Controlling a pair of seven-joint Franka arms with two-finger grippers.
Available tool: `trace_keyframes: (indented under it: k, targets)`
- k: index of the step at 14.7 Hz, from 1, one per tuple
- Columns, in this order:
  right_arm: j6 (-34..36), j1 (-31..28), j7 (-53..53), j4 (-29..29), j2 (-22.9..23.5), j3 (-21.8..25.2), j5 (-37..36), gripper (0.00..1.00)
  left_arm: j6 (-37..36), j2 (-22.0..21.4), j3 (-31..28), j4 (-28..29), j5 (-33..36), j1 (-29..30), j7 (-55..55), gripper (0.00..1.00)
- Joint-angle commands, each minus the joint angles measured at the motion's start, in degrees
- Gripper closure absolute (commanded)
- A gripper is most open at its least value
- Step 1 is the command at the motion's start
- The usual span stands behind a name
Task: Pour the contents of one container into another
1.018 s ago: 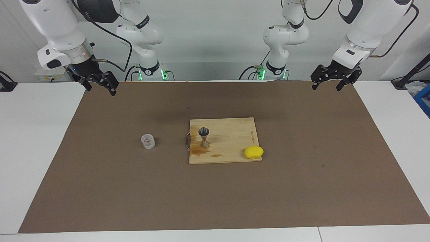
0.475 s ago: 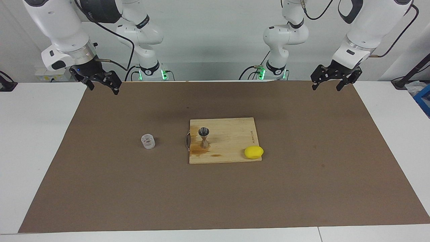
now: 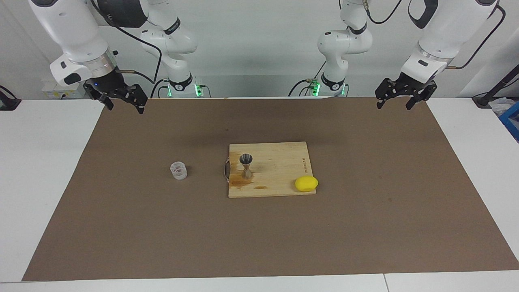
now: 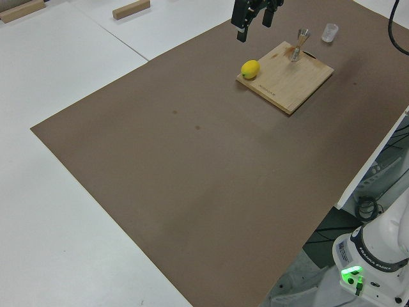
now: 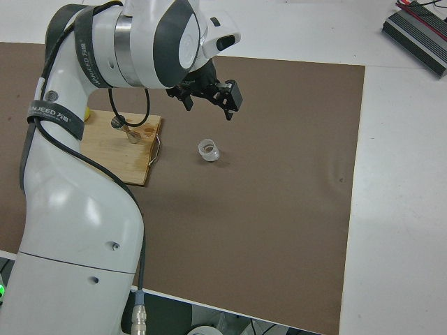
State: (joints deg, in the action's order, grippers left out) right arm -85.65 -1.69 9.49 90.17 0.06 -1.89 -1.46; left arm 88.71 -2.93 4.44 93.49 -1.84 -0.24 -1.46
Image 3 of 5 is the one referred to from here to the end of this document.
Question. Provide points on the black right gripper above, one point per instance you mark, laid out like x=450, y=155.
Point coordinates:
x=107, y=85

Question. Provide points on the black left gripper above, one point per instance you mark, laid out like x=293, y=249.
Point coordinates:
x=413, y=86

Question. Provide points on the small clear glass cup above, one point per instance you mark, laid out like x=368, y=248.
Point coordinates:
x=179, y=170

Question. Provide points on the steel double jigger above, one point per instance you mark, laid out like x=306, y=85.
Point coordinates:
x=246, y=166

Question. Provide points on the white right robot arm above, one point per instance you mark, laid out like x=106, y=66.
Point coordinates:
x=69, y=28

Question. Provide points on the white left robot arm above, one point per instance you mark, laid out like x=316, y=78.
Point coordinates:
x=450, y=32

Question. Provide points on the white power strip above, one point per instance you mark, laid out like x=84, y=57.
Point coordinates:
x=50, y=92

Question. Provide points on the black stand pole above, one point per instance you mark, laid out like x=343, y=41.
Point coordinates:
x=496, y=87

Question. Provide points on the blue box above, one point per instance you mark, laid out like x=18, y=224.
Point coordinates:
x=511, y=121

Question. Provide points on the yellow lemon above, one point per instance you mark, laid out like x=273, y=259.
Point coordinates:
x=306, y=183

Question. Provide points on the bamboo cutting board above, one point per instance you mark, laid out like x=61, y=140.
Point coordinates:
x=279, y=170

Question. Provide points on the brown table mat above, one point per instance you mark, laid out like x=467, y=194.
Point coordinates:
x=162, y=235

